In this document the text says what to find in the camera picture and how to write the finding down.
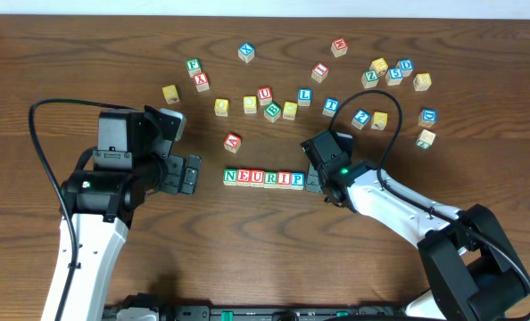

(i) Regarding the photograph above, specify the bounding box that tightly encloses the blue P block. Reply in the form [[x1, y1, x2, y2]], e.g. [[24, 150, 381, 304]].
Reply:
[[291, 172, 306, 190]]

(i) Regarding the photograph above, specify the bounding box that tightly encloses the red i block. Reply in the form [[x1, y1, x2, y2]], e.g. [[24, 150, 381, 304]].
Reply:
[[277, 171, 292, 189], [311, 62, 329, 83]]

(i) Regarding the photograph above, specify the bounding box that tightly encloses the green N block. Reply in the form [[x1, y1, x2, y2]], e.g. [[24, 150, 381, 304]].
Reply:
[[223, 169, 237, 185]]

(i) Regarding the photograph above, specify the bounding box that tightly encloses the green R block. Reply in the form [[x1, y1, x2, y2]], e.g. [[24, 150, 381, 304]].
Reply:
[[263, 171, 277, 189]]

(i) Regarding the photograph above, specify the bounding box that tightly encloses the red E block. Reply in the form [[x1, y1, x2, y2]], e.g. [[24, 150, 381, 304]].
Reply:
[[236, 169, 252, 186]]

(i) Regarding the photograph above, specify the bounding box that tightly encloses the red u block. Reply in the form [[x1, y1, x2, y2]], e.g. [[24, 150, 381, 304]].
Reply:
[[257, 86, 273, 106], [250, 169, 265, 187]]

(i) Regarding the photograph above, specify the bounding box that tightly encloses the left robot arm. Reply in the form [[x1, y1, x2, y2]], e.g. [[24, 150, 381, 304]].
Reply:
[[42, 104, 201, 320]]

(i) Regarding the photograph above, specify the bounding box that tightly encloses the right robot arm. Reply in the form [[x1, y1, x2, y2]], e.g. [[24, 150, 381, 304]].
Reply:
[[301, 130, 530, 320]]

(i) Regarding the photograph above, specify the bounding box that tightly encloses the red A block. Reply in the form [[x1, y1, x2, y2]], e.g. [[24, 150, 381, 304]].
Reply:
[[224, 134, 242, 153]]

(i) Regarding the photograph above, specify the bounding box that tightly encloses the blue 2 block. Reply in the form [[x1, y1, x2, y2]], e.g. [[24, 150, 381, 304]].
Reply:
[[352, 109, 371, 130]]

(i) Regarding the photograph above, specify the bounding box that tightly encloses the blue T block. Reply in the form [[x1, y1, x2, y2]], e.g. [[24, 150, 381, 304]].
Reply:
[[322, 97, 339, 117]]

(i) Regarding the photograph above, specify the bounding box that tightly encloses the yellow block far left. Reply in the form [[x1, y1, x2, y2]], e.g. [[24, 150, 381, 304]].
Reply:
[[161, 85, 179, 104]]

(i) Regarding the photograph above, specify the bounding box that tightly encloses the yellow block beside B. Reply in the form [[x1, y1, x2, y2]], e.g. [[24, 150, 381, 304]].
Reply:
[[283, 102, 298, 120]]

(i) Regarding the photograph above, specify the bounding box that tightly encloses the yellow block beside 2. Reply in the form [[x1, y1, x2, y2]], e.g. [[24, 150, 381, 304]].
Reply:
[[371, 111, 388, 130]]

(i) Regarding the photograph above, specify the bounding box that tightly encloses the blue L block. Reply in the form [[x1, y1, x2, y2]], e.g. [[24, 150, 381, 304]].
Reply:
[[297, 88, 312, 106]]

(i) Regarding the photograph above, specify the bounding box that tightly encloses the yellow block beside U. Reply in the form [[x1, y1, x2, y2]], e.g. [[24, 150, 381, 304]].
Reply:
[[214, 98, 229, 117]]

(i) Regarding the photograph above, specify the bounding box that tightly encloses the green B block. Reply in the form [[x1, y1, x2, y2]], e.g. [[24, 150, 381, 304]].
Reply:
[[264, 103, 282, 123]]

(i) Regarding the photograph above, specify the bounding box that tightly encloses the yellow block centre left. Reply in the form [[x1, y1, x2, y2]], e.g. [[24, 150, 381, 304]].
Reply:
[[243, 96, 258, 114]]

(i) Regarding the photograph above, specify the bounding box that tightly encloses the red Y block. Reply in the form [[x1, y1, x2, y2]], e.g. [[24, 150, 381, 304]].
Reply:
[[194, 72, 210, 92]]

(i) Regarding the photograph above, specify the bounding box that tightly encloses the green Z block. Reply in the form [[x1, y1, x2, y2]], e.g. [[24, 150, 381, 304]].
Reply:
[[361, 70, 379, 89]]

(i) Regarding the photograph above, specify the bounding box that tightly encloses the green F block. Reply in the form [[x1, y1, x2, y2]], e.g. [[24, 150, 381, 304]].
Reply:
[[186, 58, 202, 78]]

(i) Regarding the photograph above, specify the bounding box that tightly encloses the white green block right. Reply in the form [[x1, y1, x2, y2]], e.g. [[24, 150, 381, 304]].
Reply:
[[416, 129, 435, 150]]

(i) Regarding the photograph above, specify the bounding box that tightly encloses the blue 5 block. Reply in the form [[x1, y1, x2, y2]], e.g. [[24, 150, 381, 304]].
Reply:
[[385, 68, 403, 86]]

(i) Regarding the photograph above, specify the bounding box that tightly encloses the yellow block top right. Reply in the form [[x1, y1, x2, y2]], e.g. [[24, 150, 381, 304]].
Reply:
[[369, 58, 388, 77]]

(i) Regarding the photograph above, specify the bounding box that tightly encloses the blue D block lower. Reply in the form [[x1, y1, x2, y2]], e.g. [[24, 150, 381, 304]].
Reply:
[[418, 109, 437, 128]]

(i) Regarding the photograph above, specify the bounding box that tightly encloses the blue d block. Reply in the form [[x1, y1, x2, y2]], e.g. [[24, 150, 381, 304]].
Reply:
[[418, 109, 437, 128], [396, 59, 414, 78]]

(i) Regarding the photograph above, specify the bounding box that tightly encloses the red block top right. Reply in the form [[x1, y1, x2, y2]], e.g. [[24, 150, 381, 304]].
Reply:
[[331, 38, 349, 58]]

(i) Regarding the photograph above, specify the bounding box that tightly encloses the blue D block upper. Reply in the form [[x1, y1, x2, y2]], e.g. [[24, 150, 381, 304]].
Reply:
[[396, 59, 414, 78]]

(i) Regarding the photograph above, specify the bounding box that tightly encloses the yellow block far right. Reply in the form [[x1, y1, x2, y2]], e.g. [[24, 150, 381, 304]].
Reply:
[[413, 73, 433, 92]]

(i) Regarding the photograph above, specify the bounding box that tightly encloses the blue X block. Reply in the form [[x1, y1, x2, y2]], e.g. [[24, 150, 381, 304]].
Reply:
[[237, 43, 255, 63]]

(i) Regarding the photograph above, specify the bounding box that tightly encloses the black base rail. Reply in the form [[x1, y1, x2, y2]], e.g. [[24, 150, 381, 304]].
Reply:
[[102, 303, 409, 321]]

